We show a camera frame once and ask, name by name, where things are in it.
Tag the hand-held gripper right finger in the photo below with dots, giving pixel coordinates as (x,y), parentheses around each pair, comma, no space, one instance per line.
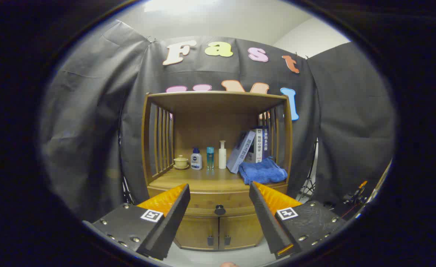
(266,218)

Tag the black backdrop cloth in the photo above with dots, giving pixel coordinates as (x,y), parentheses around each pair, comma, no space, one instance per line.
(92,129)

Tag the white pump bottle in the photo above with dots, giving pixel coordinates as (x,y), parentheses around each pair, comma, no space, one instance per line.
(222,157)

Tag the blue towel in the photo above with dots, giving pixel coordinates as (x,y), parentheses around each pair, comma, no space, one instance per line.
(262,171)

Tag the white bottle with blue cap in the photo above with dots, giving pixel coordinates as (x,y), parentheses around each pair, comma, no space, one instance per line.
(196,161)

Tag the dark blue book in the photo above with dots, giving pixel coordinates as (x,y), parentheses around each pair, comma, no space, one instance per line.
(265,142)

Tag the wooden cabinet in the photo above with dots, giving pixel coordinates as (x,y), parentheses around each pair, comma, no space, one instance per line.
(218,129)

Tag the beige lidded tea cup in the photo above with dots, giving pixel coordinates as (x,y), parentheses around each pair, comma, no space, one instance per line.
(181,162)

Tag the teal glass bottle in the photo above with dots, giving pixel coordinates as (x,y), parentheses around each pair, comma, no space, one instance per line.
(210,157)

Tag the black and orange clamp equipment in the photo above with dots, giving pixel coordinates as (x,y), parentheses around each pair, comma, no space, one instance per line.
(356,194)

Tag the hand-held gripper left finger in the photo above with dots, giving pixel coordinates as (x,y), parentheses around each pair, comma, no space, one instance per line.
(173,218)

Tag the white spine book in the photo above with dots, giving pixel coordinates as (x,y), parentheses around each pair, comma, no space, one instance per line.
(259,152)

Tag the wooden countertop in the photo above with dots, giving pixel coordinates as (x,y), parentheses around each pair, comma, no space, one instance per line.
(203,178)

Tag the black tripod stand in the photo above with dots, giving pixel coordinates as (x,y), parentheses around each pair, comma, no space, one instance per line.
(126,189)
(308,187)

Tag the pale lilac book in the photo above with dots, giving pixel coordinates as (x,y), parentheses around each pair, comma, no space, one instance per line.
(240,154)

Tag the wooden drawer with black knob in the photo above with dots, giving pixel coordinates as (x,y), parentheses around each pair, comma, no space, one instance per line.
(203,202)

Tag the wooden cabinet door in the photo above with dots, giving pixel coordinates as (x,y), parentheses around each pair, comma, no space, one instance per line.
(195,231)
(240,230)

